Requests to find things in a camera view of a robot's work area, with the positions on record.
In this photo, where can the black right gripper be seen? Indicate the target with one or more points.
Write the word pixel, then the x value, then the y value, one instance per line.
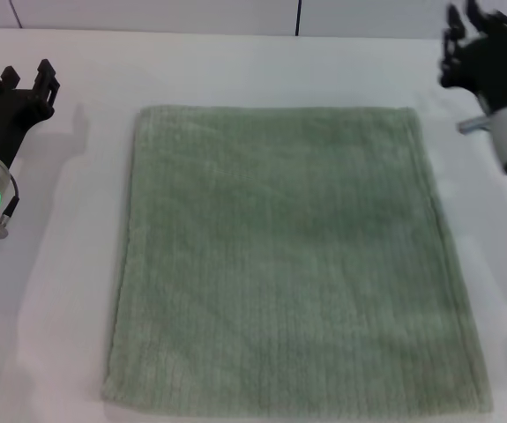
pixel 495 70

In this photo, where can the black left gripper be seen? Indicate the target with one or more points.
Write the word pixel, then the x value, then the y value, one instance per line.
pixel 6 119

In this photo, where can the green ribbed towel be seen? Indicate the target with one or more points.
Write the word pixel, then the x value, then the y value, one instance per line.
pixel 288 264

